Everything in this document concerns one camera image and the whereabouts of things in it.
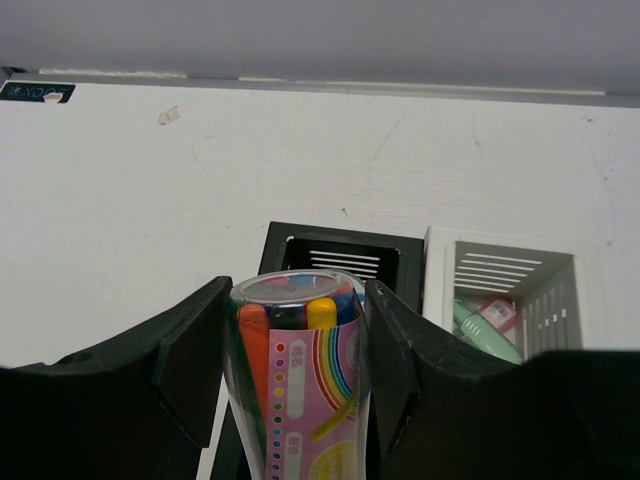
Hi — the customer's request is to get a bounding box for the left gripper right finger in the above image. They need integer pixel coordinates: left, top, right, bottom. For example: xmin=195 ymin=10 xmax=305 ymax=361
xmin=365 ymin=280 xmax=639 ymax=479

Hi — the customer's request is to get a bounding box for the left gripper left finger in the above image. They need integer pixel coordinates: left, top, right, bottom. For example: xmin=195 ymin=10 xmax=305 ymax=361
xmin=1 ymin=276 xmax=232 ymax=479

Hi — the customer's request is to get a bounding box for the green transparent tube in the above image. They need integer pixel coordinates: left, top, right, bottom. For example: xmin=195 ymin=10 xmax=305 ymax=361
xmin=453 ymin=298 xmax=523 ymax=364

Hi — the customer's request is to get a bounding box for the pink transparent tube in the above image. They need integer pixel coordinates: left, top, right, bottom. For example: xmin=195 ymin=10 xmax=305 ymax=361
xmin=478 ymin=299 xmax=518 ymax=333

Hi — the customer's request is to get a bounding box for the pink tube with pins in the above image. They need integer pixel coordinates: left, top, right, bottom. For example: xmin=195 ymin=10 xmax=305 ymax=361
xmin=223 ymin=269 xmax=370 ymax=479

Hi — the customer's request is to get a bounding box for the black mesh organizer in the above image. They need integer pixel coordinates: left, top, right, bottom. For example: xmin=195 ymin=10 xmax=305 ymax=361
xmin=212 ymin=222 xmax=424 ymax=479

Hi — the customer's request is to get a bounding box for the white mesh organizer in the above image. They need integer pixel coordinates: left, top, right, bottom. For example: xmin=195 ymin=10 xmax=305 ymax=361
xmin=423 ymin=226 xmax=608 ymax=359

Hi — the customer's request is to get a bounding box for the left blue corner label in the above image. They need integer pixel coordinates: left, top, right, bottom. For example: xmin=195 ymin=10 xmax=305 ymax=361
xmin=0 ymin=81 xmax=76 ymax=104

